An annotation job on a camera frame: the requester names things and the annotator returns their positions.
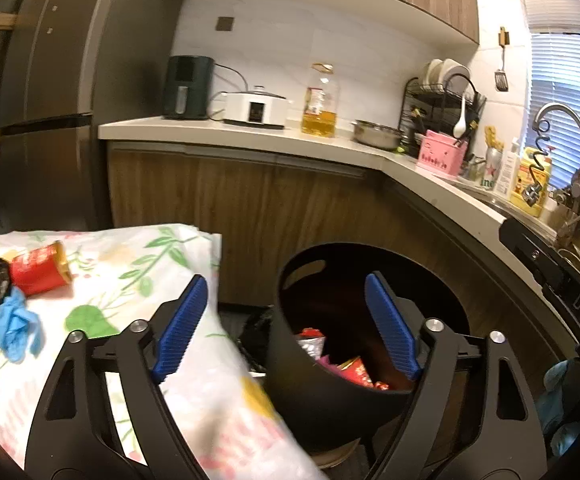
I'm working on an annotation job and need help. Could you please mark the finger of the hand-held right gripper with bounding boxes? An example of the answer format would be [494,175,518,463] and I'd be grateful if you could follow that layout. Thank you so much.
[498,216,568,287]

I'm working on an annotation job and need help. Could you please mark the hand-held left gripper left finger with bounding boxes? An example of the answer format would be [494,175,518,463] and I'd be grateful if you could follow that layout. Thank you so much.
[24,274,209,480]

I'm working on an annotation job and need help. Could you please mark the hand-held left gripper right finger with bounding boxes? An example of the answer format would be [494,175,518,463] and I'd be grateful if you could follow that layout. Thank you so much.
[364,271,550,480]

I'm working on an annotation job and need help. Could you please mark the red snack packet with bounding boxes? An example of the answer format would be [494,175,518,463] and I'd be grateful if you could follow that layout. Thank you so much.
[337,356,375,389]

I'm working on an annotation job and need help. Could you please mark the black round trash bin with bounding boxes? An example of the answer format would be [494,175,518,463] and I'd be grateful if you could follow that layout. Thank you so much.
[264,243,470,453]

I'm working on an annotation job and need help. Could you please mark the person's right hand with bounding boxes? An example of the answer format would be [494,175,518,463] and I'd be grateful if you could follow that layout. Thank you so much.
[542,358,580,456]

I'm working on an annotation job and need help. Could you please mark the steel sink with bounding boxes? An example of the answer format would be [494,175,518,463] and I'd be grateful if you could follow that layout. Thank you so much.
[474,191,556,222]

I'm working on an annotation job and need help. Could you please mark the yellow detergent bottle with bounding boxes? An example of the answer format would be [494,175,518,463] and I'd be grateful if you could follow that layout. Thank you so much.
[510,147,553,218]

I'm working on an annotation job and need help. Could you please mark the floral tablecloth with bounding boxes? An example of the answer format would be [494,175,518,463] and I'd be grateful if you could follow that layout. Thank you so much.
[0,222,328,480]

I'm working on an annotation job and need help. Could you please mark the black bag on floor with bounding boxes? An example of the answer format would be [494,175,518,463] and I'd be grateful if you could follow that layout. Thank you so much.
[240,310,275,377]

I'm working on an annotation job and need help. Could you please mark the white plastic bottle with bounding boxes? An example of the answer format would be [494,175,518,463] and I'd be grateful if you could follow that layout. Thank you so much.
[494,137,519,198]

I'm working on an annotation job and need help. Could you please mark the green and white can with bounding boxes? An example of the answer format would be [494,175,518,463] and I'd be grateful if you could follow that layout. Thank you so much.
[480,147,503,192]

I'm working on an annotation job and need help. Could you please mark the clear glass cup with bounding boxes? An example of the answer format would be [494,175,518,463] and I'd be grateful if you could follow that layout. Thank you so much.
[462,155,486,182]

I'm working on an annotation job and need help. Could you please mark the pink utensil box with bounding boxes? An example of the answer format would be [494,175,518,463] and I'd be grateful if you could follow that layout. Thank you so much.
[416,130,469,178]

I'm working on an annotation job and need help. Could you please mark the wooden stool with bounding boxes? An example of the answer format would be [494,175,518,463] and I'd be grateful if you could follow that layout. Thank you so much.
[315,437,367,469]

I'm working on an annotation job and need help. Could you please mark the white ladle spoon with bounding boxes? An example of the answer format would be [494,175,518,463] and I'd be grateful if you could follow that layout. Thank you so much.
[452,92,470,139]

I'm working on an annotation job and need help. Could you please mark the wooden lower cabinet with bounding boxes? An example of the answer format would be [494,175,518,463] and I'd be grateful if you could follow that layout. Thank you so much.
[106,142,570,391]

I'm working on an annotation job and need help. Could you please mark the red paper cup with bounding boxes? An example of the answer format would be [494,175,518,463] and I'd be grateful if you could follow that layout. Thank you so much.
[10,241,73,297]

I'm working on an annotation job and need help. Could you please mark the blue rubber glove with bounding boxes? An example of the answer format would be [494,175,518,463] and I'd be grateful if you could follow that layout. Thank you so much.
[0,287,42,364]

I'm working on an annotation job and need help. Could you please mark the hanging metal spatula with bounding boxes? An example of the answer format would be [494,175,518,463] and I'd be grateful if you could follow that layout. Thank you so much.
[494,26,510,92]

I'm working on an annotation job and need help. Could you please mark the white window blinds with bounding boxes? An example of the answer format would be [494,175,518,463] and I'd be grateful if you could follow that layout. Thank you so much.
[512,0,580,181]

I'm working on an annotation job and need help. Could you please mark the black dish rack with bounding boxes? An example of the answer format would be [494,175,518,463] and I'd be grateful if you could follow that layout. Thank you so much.
[399,76,486,158]

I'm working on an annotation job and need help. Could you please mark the steel mixing bowl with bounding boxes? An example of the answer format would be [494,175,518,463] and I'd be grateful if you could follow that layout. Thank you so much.
[351,120,405,150]

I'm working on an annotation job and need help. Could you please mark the white plate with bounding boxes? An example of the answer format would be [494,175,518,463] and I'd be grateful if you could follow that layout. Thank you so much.
[420,59,443,87]
[440,58,471,87]

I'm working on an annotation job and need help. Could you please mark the cooking oil bottle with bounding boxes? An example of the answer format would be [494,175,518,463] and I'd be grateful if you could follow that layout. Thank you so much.
[301,63,341,138]

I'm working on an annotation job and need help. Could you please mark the white rice cooker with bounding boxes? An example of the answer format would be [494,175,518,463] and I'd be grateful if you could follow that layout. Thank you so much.
[221,86,291,130]

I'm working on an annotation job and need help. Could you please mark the black air fryer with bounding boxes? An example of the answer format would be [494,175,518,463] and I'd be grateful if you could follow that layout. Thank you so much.
[162,55,215,121]

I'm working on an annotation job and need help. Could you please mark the grey refrigerator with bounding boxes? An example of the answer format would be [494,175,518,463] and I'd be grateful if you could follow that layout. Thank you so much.
[0,0,185,233]

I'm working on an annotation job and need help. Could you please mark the grey power cable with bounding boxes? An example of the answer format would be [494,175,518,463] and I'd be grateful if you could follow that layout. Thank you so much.
[213,63,249,122]

